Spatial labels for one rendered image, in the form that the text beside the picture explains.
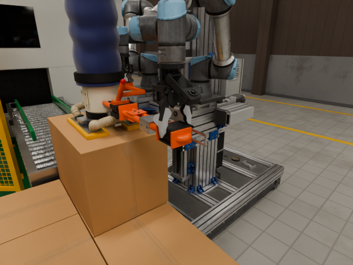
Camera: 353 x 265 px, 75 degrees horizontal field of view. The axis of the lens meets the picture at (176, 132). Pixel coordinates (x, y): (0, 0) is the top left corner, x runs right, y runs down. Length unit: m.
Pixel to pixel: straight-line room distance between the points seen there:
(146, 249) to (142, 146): 0.42
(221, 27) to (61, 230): 1.16
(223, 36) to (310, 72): 5.65
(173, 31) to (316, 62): 6.17
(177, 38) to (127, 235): 0.84
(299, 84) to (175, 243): 6.14
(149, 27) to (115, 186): 0.65
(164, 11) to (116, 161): 0.62
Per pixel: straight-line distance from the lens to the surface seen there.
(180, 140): 0.65
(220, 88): 1.79
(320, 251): 2.04
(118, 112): 0.94
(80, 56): 1.11
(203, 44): 1.59
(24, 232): 1.31
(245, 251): 1.85
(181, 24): 0.65
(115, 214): 1.13
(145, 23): 0.78
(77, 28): 1.12
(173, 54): 0.64
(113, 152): 0.98
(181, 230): 1.13
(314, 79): 6.73
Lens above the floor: 1.32
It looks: 20 degrees down
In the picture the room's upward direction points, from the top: straight up
